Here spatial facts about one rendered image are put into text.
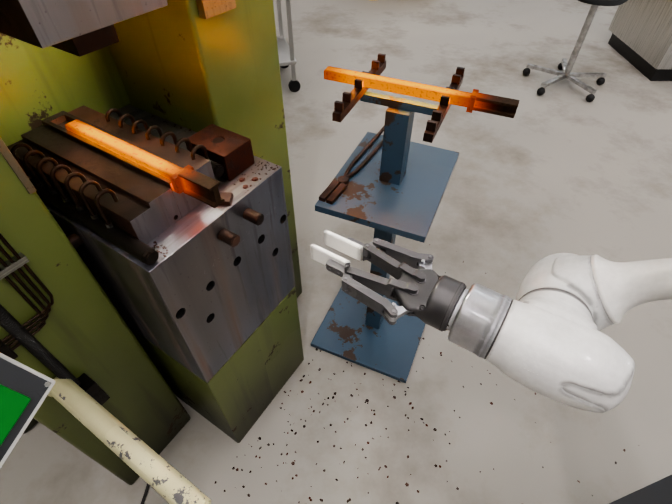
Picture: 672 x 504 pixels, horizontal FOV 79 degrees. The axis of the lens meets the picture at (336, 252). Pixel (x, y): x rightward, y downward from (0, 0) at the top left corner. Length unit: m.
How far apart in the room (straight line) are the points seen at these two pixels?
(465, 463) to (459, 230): 1.13
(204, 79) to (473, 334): 0.78
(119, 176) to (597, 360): 0.83
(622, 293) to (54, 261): 0.95
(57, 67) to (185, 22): 0.37
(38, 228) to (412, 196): 0.83
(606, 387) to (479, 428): 1.09
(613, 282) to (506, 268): 1.44
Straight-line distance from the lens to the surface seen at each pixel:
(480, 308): 0.56
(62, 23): 0.68
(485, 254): 2.12
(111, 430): 0.98
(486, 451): 1.62
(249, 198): 0.91
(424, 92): 1.03
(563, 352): 0.56
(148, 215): 0.82
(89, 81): 1.27
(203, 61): 1.01
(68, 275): 0.97
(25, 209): 0.88
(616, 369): 0.58
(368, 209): 1.07
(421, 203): 1.11
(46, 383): 0.66
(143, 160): 0.90
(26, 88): 1.21
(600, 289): 0.67
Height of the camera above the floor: 1.47
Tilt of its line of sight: 47 degrees down
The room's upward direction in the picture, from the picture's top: straight up
